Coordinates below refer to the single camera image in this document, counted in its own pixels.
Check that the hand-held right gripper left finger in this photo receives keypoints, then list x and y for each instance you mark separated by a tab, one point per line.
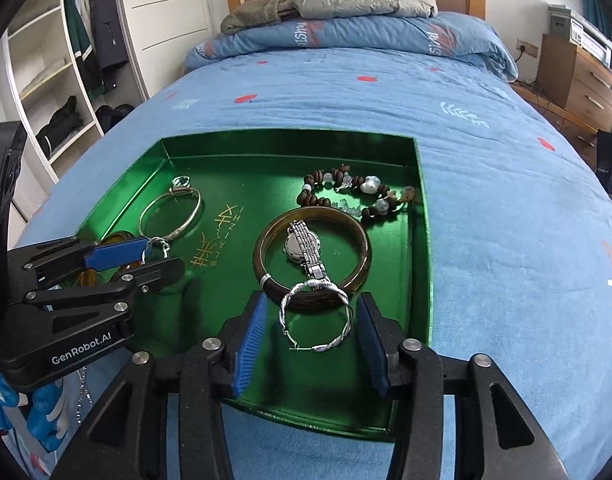
248	350

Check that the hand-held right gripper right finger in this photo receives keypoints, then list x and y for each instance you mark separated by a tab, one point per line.
373	350

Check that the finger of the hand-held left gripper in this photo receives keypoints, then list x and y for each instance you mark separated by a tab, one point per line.
115	255
150	272

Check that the orange amber bangle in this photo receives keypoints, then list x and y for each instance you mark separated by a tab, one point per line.
90	276

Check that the silver twisted hoop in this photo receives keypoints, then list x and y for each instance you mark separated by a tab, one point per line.
327	347

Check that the silver bangle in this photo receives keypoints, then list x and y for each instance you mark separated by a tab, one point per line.
180	183

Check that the dark brown bangle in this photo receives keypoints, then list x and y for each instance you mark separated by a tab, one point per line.
363	255

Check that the silver watch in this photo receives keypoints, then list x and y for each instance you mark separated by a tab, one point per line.
298	247

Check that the green tray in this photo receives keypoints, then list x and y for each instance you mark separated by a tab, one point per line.
225	180

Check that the black folded cloth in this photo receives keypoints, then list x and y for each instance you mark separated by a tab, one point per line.
60	127

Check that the black round bag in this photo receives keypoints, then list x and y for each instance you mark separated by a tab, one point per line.
113	116

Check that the blue printed bedsheet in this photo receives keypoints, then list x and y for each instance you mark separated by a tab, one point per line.
486	240

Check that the green and white hanging garment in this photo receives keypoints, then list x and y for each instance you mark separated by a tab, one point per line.
80	40

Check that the dark hanging jacket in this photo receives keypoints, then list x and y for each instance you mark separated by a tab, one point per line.
105	30

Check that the white wardrobe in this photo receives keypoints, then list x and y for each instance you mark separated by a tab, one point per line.
165	15

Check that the olive fleece jacket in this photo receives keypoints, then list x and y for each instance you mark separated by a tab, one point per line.
256	15

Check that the low wooden nightstand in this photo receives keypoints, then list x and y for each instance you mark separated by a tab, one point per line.
561	120

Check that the black tote bag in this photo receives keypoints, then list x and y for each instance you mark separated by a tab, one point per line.
611	160

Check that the folded blue duvet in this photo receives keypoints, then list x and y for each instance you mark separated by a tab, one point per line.
366	37

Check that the wooden drawer cabinet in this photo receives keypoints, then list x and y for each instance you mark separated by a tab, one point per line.
576	80

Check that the white printer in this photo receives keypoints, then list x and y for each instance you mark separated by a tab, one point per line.
581	30

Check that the long blue curtain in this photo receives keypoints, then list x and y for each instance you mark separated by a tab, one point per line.
608	25

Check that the wall socket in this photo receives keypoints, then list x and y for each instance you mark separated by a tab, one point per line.
526	49

